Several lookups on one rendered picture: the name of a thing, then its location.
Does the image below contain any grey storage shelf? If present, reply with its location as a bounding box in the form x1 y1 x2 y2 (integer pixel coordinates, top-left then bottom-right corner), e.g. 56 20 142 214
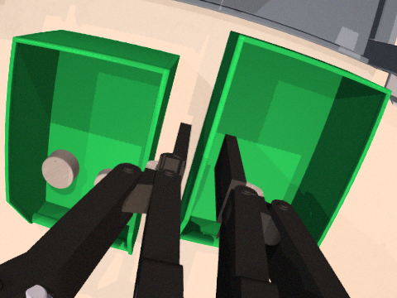
174 0 397 107

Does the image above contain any grey metal disc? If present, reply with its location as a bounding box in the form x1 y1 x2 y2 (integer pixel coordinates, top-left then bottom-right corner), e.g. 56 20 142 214
41 149 79 189
94 168 112 186

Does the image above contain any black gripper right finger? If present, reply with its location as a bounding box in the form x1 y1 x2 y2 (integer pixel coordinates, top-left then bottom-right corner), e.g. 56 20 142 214
214 134 351 298

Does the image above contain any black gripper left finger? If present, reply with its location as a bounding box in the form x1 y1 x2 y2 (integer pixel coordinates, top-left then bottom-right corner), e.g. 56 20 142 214
0 122 192 298

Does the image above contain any green open-front bin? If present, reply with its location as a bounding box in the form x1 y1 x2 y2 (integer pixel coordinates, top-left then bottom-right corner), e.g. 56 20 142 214
180 31 392 248
4 30 180 228

